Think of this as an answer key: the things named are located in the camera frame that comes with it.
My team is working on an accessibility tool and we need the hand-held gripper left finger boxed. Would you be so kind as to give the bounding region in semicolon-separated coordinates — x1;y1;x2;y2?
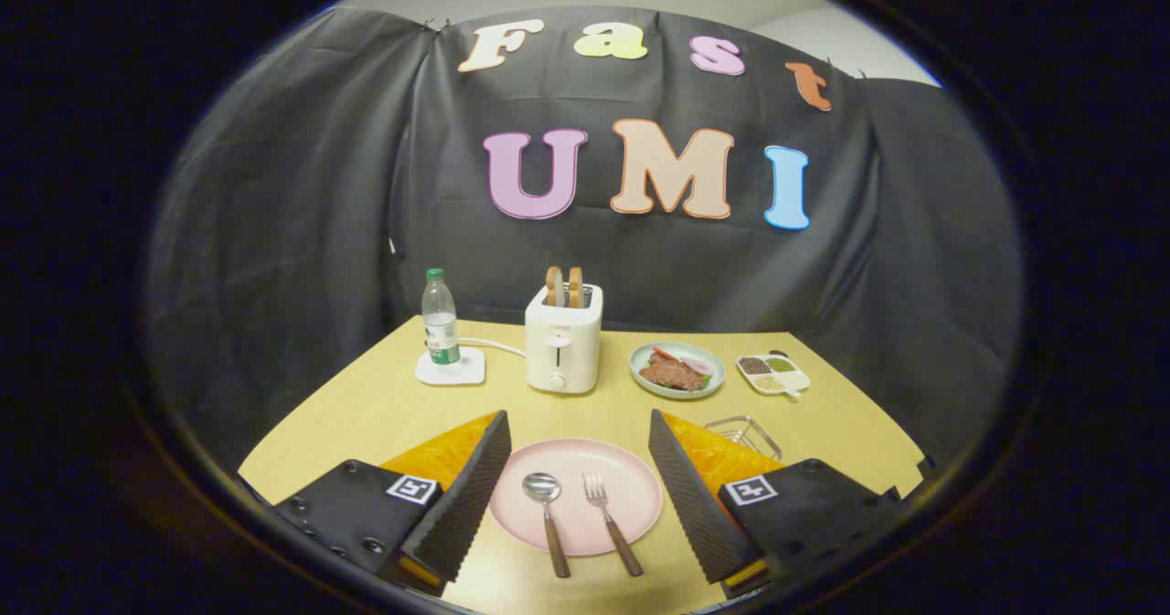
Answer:
272;409;513;598

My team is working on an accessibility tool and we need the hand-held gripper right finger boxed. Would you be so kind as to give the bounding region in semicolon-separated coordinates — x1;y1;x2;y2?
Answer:
647;408;908;599

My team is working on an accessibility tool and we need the wooden-handled metal spoon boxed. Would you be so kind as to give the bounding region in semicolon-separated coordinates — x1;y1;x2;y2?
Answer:
522;472;572;579

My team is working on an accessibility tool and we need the wooden-handled metal fork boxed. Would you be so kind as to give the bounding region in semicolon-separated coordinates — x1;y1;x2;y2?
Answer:
582;472;644;578

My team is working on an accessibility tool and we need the pink round plate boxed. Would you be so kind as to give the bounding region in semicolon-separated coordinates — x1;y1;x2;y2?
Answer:
488;438;664;557

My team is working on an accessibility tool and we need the pale green food plate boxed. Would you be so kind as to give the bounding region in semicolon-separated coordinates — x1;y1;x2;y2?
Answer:
629;342;726;400

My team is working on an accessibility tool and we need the brown meat slice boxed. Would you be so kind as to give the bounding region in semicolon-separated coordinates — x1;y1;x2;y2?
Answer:
639;352;707;391

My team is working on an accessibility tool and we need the white square coaster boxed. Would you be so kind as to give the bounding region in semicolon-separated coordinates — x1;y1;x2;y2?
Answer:
415;346;486;387

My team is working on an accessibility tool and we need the white divided condiment dish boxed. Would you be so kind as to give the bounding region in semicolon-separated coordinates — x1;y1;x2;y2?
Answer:
736;352;812;401

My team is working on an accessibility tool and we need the clear plastic water bottle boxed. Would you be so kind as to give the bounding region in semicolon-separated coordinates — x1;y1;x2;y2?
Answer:
421;268;461;366

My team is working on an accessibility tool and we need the white toaster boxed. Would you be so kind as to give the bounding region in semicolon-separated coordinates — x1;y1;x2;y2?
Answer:
525;284;604;395

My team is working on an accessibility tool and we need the black backdrop cloth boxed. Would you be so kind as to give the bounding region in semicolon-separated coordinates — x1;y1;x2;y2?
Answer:
146;5;1023;470

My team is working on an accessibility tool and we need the metal wire cutlery basket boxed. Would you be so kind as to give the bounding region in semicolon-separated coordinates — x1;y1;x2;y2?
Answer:
704;415;784;462

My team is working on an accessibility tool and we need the white power cable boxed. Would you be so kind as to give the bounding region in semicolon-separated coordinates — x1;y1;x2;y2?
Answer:
457;337;528;358

